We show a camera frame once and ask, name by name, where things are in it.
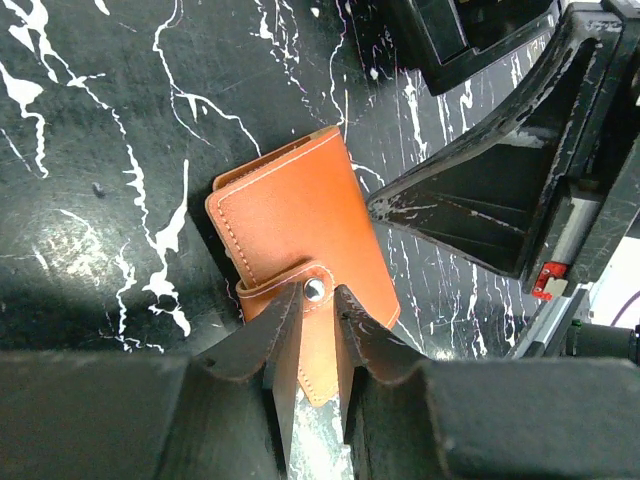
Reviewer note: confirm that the black plastic card box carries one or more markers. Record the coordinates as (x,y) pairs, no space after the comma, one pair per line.
(448,42)

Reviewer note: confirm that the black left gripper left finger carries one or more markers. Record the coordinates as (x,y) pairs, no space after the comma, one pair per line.
(250,389)

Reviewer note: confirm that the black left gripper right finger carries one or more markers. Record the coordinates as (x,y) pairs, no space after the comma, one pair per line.
(365,351)

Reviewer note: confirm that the brown leather card holder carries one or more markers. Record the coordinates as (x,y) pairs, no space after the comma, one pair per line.
(297,215)

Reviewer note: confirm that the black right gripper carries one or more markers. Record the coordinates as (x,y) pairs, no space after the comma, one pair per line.
(547,185)

